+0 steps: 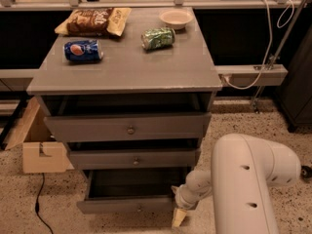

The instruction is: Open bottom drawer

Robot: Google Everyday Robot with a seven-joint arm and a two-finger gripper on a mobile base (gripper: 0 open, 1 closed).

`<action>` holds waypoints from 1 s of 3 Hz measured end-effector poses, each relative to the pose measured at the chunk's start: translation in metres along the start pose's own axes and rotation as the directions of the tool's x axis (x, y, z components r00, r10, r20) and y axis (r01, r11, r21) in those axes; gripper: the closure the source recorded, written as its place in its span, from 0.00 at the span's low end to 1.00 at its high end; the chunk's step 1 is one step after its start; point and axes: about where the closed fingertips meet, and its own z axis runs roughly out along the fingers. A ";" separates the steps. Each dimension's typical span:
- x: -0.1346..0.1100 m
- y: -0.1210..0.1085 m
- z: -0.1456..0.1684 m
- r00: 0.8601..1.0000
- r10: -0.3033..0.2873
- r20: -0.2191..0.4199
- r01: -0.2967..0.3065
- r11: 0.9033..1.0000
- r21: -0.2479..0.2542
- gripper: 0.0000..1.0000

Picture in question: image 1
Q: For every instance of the grey bottom drawer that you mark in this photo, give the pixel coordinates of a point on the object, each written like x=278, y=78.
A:
x=132, y=190

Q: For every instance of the grey railing beam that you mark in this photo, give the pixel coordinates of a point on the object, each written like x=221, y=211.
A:
x=243, y=76

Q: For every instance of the blue pepsi can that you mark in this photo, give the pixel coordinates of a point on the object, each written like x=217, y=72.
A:
x=83, y=51

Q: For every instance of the green soda can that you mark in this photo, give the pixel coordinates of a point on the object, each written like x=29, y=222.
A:
x=157, y=38

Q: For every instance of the dark cabinet at right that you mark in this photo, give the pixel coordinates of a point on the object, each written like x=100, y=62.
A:
x=295, y=93

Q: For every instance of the cardboard box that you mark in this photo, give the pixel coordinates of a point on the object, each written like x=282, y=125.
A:
x=40, y=152

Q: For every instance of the white bowl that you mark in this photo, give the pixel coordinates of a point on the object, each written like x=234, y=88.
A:
x=176, y=19

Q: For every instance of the brown chip bag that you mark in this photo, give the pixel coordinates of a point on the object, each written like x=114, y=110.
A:
x=95, y=22

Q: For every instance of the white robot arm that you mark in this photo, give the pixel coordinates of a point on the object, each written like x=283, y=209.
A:
x=242, y=169

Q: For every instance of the black tool on floor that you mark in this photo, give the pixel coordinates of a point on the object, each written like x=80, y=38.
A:
x=306, y=172

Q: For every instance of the metal diagonal pole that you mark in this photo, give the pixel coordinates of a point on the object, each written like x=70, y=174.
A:
x=271, y=61

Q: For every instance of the grey drawer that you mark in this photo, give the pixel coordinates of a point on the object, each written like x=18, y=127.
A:
x=134, y=158
x=132, y=190
x=128, y=127

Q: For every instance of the grey top drawer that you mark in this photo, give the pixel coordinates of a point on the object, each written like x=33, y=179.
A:
x=128, y=127

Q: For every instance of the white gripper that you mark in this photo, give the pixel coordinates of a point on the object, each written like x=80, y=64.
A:
x=182, y=200

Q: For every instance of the grey drawer cabinet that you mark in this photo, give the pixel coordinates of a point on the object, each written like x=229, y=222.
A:
x=130, y=81

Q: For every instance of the grey middle drawer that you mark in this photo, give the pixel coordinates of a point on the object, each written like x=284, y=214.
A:
x=134, y=158

